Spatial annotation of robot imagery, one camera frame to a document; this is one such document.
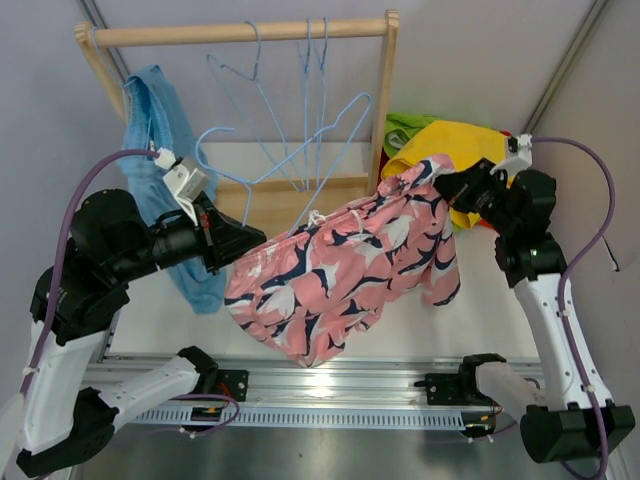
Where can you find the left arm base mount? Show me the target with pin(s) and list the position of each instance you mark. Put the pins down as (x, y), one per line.
(231, 383)

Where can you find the green shorts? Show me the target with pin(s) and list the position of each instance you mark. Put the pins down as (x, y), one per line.
(400, 128)

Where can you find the blue hanger of pink shorts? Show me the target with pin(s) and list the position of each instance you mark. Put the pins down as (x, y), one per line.
(275, 190)

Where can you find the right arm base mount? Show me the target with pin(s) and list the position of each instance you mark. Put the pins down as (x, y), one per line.
(448, 389)

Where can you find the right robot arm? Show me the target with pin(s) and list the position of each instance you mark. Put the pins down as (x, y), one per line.
(573, 416)

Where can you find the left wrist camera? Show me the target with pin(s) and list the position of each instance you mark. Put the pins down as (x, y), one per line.
(184, 180)

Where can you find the pink patterned shorts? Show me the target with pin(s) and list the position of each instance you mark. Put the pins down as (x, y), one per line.
(304, 293)

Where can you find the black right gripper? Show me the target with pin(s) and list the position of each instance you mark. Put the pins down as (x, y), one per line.
(458, 190)

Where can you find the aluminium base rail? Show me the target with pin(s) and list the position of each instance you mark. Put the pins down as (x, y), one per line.
(342, 383)

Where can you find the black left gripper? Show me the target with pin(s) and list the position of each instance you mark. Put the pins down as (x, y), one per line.
(220, 239)

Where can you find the slotted cable duct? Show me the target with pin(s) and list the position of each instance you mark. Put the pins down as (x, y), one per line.
(407, 419)

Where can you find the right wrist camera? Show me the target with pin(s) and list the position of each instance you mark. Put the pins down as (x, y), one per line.
(518, 158)

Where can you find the blue hanger of yellow shorts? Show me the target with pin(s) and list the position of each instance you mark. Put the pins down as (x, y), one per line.
(305, 59)

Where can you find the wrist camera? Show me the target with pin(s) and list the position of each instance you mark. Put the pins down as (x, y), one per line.
(518, 158)
(184, 180)

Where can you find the yellow shorts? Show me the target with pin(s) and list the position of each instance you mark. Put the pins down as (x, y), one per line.
(465, 144)

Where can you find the wooden clothes rack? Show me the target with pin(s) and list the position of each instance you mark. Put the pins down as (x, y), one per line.
(240, 30)

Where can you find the blue hanger of green shorts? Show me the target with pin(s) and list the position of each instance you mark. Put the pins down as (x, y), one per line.
(321, 93)

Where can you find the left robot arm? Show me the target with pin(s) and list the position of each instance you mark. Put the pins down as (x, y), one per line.
(108, 246)

